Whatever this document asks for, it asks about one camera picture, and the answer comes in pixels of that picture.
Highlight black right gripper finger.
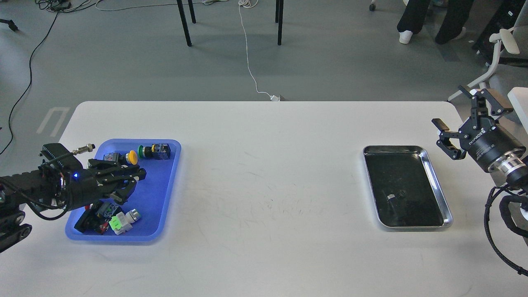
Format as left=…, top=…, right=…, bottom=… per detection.
left=459, top=85, right=514, bottom=130
left=431, top=118, right=473, bottom=160

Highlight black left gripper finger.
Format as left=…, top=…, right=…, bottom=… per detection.
left=97, top=180, right=138, bottom=205
left=88, top=159, right=146, bottom=185

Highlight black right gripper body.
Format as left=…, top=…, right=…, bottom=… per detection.
left=466, top=125, right=526, bottom=173

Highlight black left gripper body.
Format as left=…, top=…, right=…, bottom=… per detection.
left=65, top=169, right=108, bottom=211

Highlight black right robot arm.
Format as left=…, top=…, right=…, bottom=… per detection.
left=432, top=85, right=528, bottom=276

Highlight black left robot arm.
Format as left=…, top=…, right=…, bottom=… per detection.
left=1, top=143, right=146, bottom=251

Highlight blue plastic tray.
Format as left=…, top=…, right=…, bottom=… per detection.
left=65, top=139, right=181, bottom=243

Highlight silver metal tray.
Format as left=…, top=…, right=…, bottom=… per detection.
left=363, top=145, right=453, bottom=231

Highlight person legs black trousers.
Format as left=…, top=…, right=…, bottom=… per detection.
left=397, top=0, right=475, bottom=45

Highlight black table leg left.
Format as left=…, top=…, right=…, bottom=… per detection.
left=177, top=0, right=196, bottom=47

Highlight black table leg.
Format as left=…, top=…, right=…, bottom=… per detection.
left=275, top=0, right=284, bottom=46
left=177, top=0, right=196, bottom=47

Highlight black table leg right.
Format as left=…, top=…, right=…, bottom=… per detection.
left=275, top=0, right=284, bottom=46

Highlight yellow push button switch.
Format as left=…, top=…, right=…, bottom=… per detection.
left=103, top=150, right=139, bottom=165

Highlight white green selector switch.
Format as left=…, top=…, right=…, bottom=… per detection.
left=108, top=209, right=142, bottom=235

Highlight red emergency stop switch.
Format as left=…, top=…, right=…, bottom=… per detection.
left=74, top=200, right=122, bottom=235

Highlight green push button switch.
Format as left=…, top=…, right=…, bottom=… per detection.
left=137, top=143, right=170, bottom=160

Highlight black floor cable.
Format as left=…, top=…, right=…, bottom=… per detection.
left=0, top=0, right=96, bottom=156

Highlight white floor cable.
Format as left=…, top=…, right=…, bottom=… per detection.
left=238, top=0, right=279, bottom=101

